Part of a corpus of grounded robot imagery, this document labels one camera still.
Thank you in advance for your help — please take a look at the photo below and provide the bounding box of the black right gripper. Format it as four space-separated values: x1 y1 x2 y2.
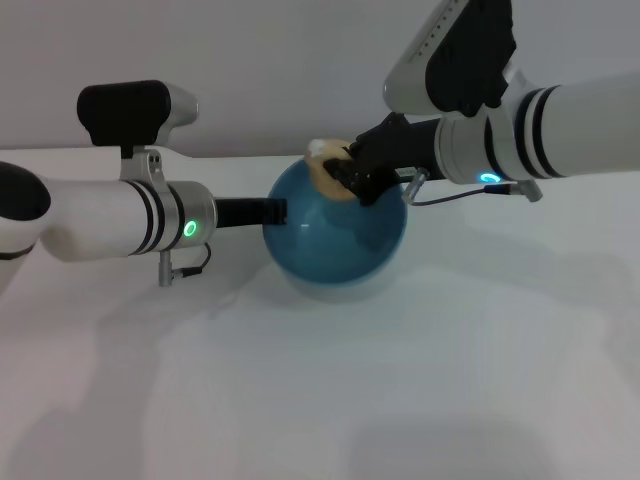
323 112 446 208

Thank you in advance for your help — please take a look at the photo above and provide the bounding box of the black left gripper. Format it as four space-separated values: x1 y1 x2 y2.
213 196 289 230

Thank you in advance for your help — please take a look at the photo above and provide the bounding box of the egg yolk pastry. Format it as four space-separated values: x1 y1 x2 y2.
304 138 357 203

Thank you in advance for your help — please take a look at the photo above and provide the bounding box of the blue bowl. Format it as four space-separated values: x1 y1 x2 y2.
263 155 409 293

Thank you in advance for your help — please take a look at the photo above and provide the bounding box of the left wrist connector cable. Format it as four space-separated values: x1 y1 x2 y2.
157 242 214 288

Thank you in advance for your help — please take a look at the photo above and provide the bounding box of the wrist connector cable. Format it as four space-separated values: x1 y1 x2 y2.
402 167 544 206
157 242 214 288

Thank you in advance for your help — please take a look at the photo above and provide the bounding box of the right wrist connector cable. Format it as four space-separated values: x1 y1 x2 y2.
402 167 544 206

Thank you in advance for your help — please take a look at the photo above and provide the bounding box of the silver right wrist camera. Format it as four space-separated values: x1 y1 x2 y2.
383 0 526 119

